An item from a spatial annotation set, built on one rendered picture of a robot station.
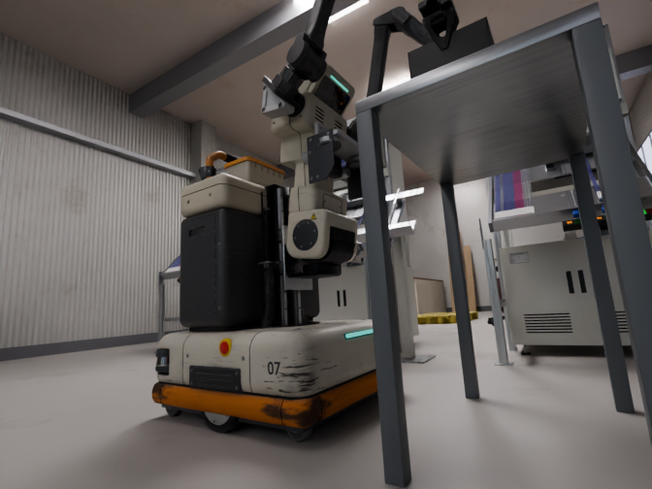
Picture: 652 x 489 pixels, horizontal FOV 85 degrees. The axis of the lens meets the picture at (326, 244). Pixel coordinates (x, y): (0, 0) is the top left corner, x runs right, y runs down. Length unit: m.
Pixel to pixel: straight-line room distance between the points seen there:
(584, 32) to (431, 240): 8.73
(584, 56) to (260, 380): 0.96
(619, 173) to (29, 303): 4.72
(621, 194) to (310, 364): 0.71
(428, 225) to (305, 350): 8.65
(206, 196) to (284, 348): 0.61
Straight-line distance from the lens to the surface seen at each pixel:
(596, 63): 0.76
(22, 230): 4.83
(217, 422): 1.18
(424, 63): 0.92
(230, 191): 1.25
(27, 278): 4.78
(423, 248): 9.42
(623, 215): 0.68
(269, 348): 0.98
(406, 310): 2.19
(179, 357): 1.28
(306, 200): 1.18
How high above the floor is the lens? 0.34
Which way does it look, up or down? 10 degrees up
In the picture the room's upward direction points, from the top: 3 degrees counter-clockwise
